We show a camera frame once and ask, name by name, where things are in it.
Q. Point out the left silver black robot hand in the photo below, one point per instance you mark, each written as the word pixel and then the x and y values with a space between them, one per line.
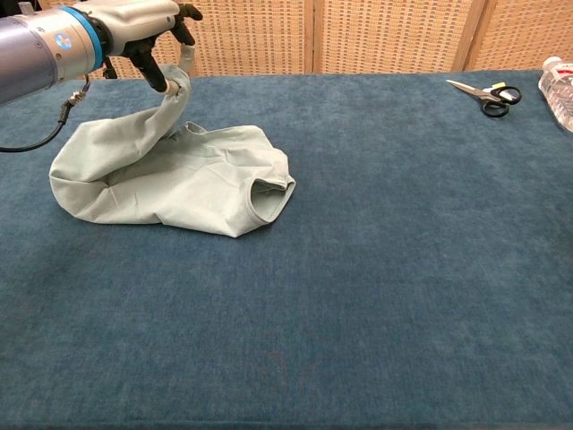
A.
pixel 134 22

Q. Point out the light green t-shirt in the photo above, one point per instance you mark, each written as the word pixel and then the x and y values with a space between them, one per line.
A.
pixel 179 192

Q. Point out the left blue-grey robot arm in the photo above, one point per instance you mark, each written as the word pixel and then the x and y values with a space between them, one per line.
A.
pixel 31 54

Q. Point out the black tripod stand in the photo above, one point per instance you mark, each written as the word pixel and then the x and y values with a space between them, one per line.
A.
pixel 109 73

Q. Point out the woven wooden folding screen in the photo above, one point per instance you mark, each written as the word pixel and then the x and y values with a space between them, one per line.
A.
pixel 385 36

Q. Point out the blue carpet table cover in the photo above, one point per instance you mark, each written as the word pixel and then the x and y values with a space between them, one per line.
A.
pixel 286 385

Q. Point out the clear plastic water bottle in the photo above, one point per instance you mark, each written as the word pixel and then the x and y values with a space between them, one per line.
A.
pixel 559 94

